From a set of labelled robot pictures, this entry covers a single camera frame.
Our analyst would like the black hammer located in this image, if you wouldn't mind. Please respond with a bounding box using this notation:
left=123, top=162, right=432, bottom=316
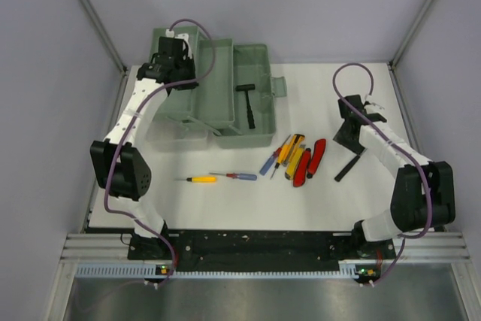
left=334, top=154, right=362, bottom=182
left=235, top=83, right=256, bottom=129

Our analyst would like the green translucent tool box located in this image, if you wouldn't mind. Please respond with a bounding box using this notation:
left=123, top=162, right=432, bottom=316
left=150, top=26, right=286, bottom=149

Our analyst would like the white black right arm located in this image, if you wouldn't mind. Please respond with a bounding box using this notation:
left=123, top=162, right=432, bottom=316
left=334, top=95, right=455, bottom=258

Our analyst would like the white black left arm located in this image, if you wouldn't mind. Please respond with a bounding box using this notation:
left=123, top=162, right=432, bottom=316
left=90, top=30, right=195, bottom=259

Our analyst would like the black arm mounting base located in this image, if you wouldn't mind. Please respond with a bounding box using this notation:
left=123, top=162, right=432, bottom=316
left=128, top=229, right=395, bottom=273

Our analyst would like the red utility knife right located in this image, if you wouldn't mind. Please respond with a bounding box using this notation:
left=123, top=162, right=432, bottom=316
left=307, top=138, right=327, bottom=179

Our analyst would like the red utility knife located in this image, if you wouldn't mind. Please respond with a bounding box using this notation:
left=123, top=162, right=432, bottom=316
left=307, top=138, right=327, bottom=179
left=292, top=148, right=311, bottom=188

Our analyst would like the yellow black utility knife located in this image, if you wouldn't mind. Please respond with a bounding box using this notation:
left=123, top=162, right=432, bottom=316
left=282, top=134, right=305, bottom=166

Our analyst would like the red utility knife left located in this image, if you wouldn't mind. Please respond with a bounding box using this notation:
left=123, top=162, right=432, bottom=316
left=292, top=148, right=311, bottom=188

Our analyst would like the yellow handled screwdriver upper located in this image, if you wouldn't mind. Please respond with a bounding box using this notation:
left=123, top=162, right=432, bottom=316
left=271, top=135, right=292, bottom=179

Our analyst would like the yellow handled screwdriver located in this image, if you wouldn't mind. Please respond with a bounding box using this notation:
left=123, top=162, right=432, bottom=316
left=271, top=135, right=292, bottom=179
left=175, top=176, right=217, bottom=183

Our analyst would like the aluminium frame post left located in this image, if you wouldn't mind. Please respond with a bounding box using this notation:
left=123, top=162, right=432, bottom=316
left=78, top=0, right=127, bottom=74

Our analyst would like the aluminium frame post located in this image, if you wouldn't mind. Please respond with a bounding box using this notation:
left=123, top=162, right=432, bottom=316
left=389, top=0, right=437, bottom=70
left=78, top=0, right=127, bottom=74

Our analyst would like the blue handled screwdriver upper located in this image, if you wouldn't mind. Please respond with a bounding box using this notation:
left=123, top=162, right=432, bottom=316
left=259, top=147, right=282, bottom=176

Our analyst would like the blue handled screwdriver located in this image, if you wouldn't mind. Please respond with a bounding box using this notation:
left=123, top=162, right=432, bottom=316
left=210, top=172, right=257, bottom=181
left=259, top=147, right=282, bottom=176

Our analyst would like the blue handled screwdriver lower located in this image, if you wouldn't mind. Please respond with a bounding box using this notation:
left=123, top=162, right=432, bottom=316
left=210, top=172, right=257, bottom=181

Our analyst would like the yellow handled screwdriver lower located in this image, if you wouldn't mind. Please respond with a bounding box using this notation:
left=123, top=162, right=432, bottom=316
left=175, top=176, right=217, bottom=183

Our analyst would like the aluminium front rail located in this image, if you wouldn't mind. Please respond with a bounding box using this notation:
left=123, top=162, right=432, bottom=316
left=61, top=230, right=470, bottom=270

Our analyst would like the aluminium frame post right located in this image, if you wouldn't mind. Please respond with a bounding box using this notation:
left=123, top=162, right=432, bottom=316
left=389, top=0, right=437, bottom=70

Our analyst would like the grey slotted cable duct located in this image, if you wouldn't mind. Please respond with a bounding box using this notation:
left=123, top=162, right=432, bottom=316
left=75, top=260, right=362, bottom=280

